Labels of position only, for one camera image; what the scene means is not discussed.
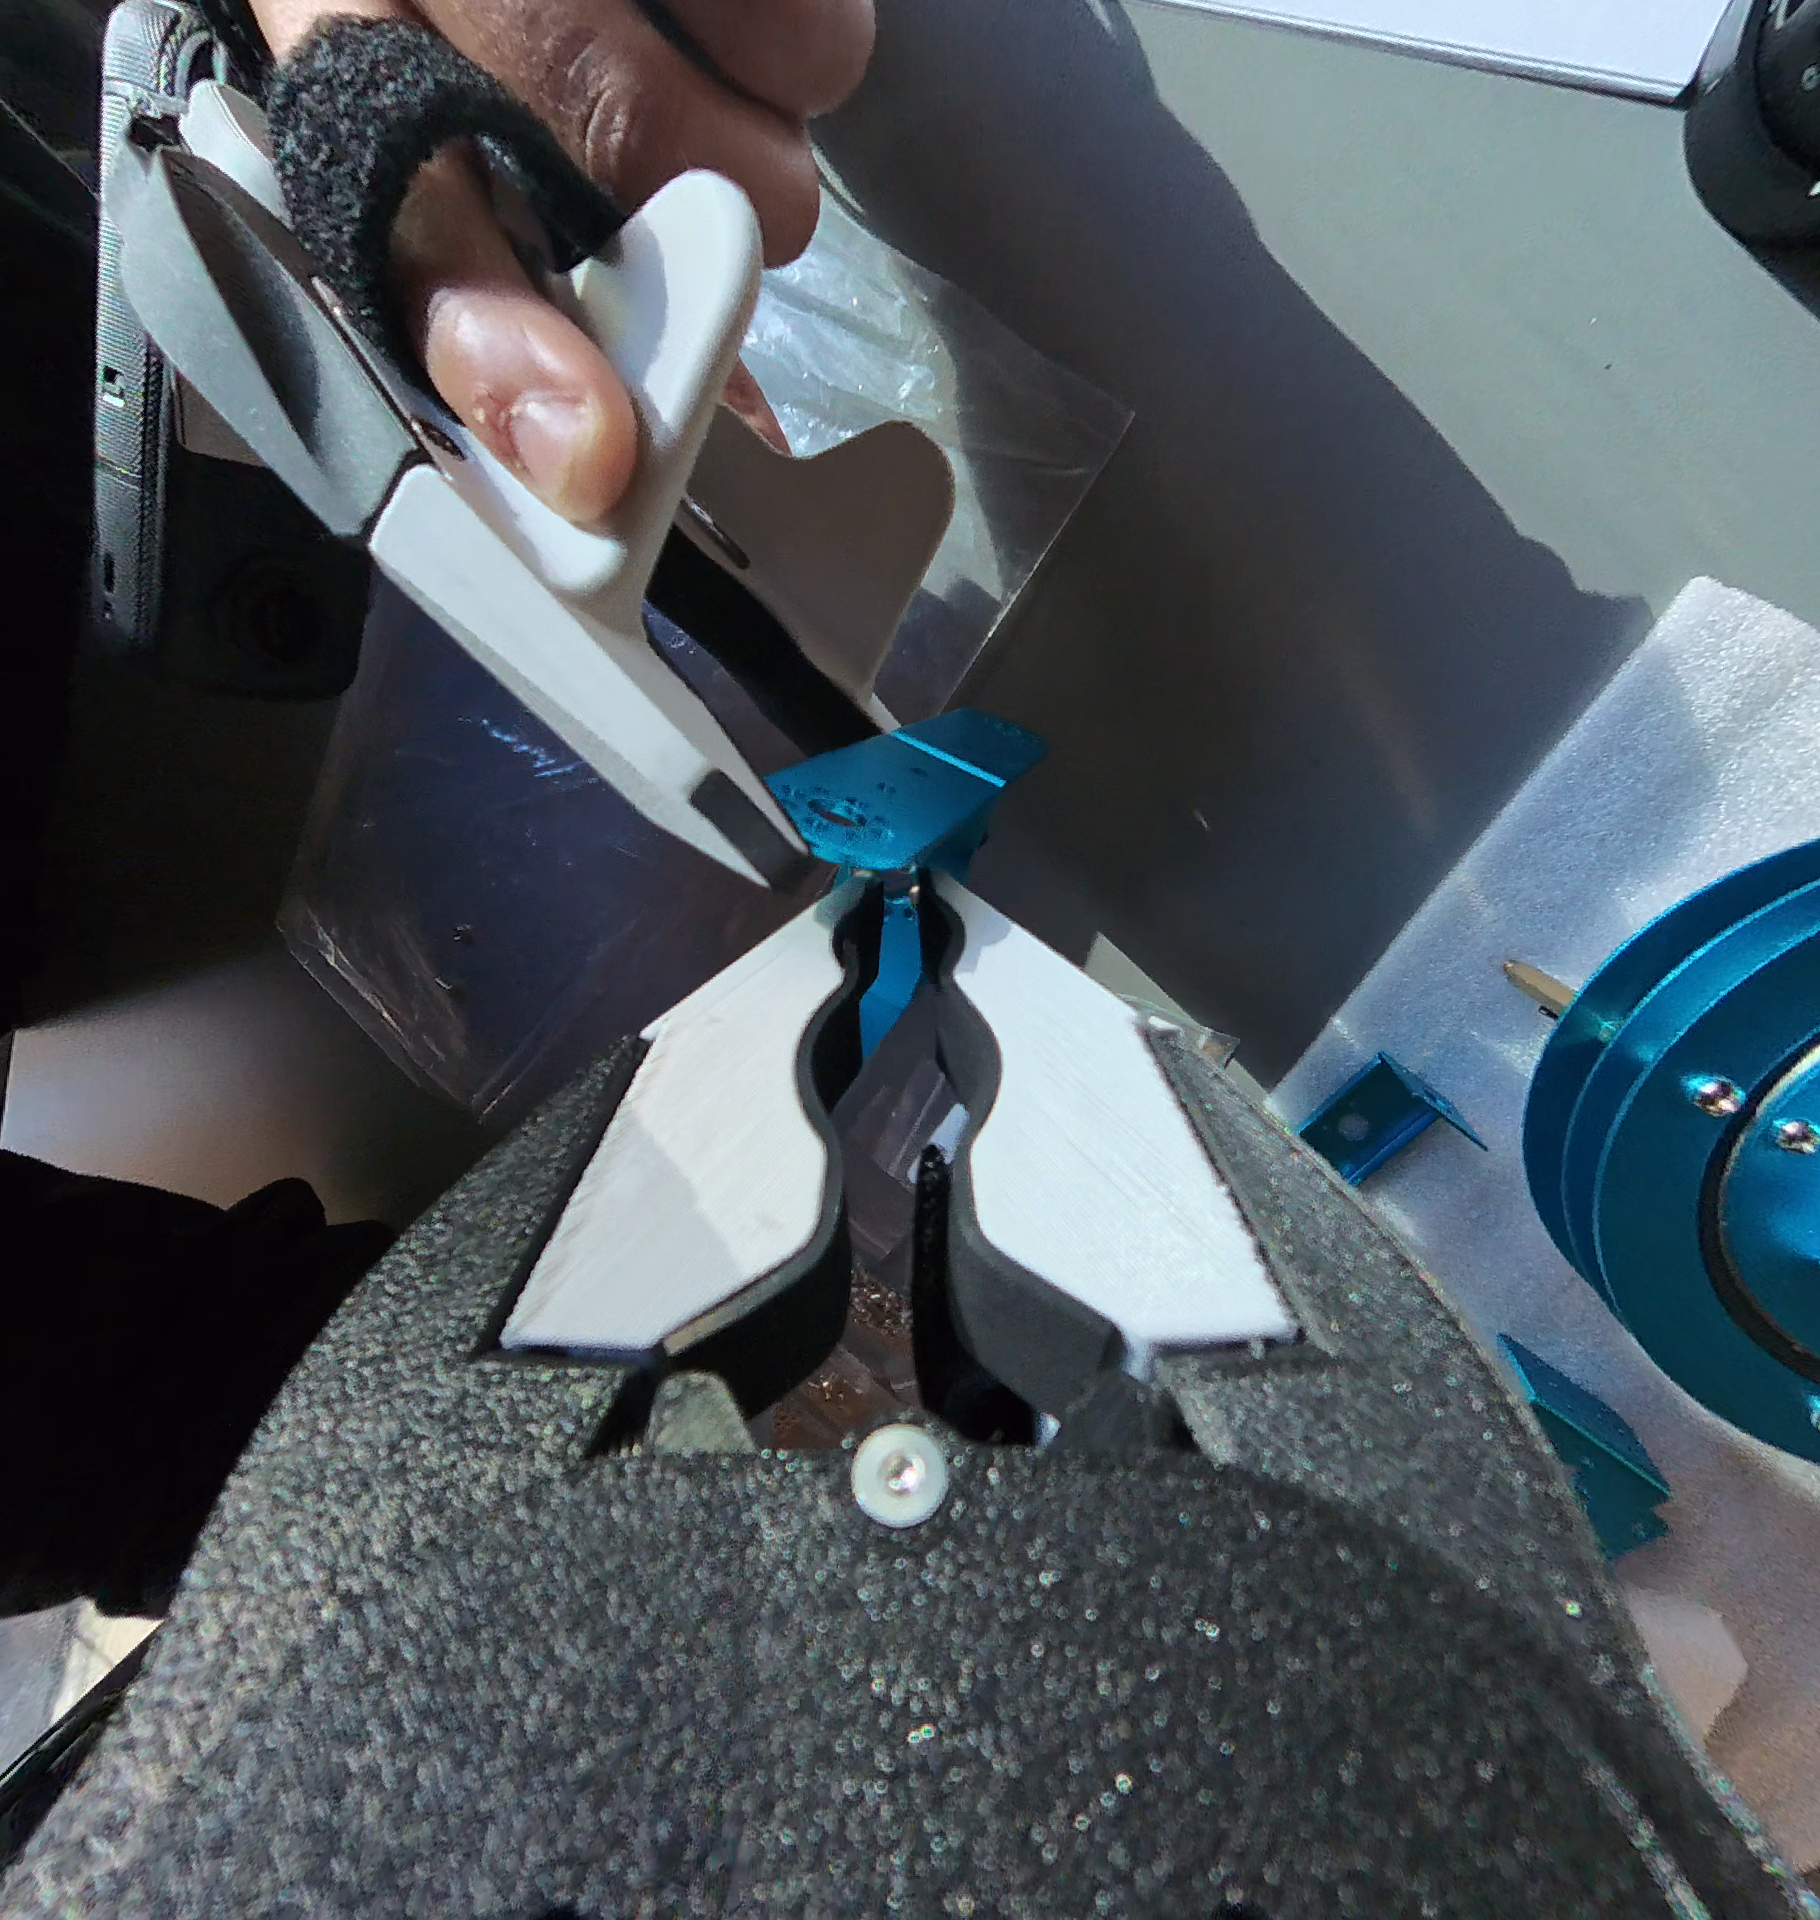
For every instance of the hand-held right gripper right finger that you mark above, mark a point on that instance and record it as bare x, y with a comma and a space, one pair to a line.
1136, 1185

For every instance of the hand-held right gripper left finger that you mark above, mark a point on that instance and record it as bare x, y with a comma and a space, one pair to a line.
688, 1185

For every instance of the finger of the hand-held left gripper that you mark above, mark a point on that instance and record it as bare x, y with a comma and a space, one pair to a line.
761, 682
612, 690

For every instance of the blue metal bracket assembly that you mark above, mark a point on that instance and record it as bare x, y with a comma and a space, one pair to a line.
896, 787

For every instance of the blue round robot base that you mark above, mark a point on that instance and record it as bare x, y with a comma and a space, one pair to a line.
1720, 1142

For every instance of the person's left hand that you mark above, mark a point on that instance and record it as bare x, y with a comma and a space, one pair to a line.
672, 76

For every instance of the large clear plastic bag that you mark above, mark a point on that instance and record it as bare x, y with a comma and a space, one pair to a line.
490, 869

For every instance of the brass standoff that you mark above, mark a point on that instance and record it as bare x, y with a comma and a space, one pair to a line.
1535, 983

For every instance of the person's dark clothing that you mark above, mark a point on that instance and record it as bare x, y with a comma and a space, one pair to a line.
158, 1382

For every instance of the white foam tray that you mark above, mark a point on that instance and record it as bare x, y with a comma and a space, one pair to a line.
1720, 782

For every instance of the white instruction sheet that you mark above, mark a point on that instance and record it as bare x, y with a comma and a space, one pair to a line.
1451, 40

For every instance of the black object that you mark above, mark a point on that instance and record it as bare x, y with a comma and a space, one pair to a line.
1789, 123

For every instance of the small blue metal bracket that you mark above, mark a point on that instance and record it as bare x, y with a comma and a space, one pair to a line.
1593, 1438
1385, 1117

